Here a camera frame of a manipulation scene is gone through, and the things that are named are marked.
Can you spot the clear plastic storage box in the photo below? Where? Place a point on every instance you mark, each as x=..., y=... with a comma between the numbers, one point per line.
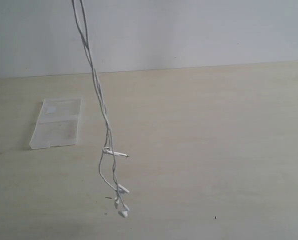
x=57, y=123

